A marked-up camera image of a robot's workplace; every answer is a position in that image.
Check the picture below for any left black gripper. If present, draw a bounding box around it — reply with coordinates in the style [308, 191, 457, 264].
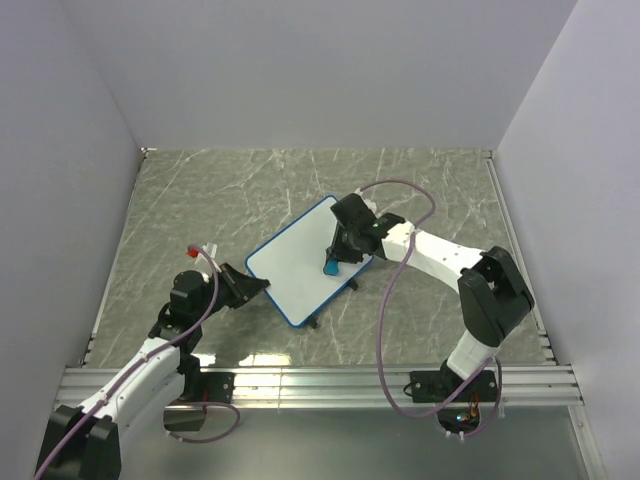
[194, 262, 269, 323]

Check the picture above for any blue whiteboard eraser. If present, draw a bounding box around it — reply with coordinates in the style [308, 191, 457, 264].
[323, 258, 339, 277]

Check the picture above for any blue framed small whiteboard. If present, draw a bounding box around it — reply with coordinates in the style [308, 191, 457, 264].
[245, 195, 373, 328]

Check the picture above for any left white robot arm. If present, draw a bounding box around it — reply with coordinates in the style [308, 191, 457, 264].
[34, 263, 270, 479]

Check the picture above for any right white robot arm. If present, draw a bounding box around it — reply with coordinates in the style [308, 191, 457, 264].
[323, 207, 535, 400]

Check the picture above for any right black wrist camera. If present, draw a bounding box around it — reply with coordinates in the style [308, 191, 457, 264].
[330, 193, 377, 232]

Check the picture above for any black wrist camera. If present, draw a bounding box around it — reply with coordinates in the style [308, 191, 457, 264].
[169, 270, 209, 313]
[330, 193, 377, 232]

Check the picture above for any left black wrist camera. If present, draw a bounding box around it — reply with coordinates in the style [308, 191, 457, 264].
[169, 270, 209, 313]

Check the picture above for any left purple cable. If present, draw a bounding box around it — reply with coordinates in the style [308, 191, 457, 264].
[34, 243, 245, 480]

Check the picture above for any purple cable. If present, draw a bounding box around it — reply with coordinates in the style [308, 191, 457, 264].
[357, 179, 502, 441]
[34, 243, 245, 480]

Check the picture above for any right aluminium side rail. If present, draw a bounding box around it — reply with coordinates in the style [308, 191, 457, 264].
[482, 150, 558, 365]

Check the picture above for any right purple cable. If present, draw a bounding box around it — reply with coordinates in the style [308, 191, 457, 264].
[357, 179, 502, 441]

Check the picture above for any aluminium front rail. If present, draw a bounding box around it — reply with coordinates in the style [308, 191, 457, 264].
[29, 366, 601, 480]

